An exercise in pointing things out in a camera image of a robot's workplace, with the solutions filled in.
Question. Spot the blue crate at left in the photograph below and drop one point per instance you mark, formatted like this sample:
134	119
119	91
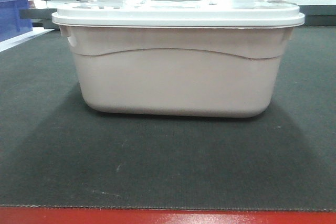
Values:
11	23

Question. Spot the dark grey table mat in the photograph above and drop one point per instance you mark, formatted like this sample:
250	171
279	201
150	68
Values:
58	152

